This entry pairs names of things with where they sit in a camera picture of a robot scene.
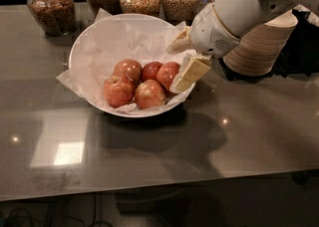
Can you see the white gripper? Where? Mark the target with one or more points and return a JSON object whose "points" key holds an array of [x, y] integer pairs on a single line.
{"points": [[211, 35]]}

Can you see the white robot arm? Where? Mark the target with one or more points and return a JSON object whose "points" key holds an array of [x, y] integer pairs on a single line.
{"points": [[241, 16]]}

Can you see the red apple right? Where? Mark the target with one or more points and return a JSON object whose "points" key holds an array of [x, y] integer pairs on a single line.
{"points": [[167, 73]]}

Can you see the red apple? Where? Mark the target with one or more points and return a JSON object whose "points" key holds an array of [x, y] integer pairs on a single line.
{"points": [[118, 90], [167, 73], [150, 94], [150, 71], [130, 68]]}

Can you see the red apple back middle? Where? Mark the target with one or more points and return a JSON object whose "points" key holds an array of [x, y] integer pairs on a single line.
{"points": [[150, 71]]}

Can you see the red apple front middle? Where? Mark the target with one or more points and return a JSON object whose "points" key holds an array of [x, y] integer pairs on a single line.
{"points": [[150, 94]]}

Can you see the red apple back left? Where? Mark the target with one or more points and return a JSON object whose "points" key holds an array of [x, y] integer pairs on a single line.
{"points": [[130, 68]]}

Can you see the white bowl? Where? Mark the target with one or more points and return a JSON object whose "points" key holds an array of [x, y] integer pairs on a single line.
{"points": [[99, 38]]}

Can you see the red apple front left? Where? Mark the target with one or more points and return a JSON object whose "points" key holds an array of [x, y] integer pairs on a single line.
{"points": [[118, 90]]}

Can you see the front stack paper bowls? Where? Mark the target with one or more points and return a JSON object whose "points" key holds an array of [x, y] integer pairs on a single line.
{"points": [[259, 49]]}

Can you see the white paper liner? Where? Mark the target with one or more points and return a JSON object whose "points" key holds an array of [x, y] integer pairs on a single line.
{"points": [[109, 45]]}

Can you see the glass jar dark cereal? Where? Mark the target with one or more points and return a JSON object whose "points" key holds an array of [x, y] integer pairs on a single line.
{"points": [[55, 17]]}

